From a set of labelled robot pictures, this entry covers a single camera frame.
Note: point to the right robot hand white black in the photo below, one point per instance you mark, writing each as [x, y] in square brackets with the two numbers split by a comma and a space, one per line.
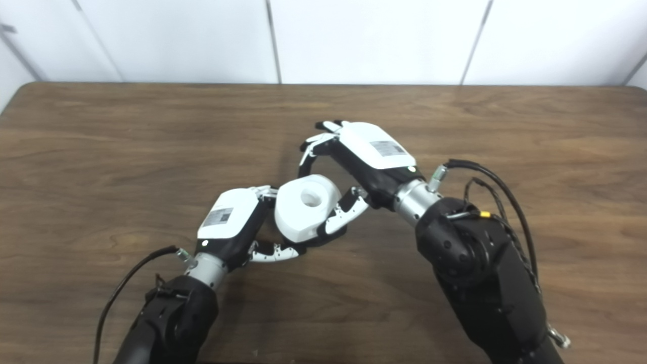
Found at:
[376, 156]

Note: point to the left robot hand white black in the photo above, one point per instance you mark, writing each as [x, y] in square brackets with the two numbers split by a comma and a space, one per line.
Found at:
[230, 222]

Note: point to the round white piece with holes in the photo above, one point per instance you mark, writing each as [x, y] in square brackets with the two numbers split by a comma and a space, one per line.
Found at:
[303, 207]

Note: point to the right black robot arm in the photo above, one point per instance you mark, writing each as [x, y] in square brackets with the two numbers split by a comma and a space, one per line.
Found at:
[480, 273]

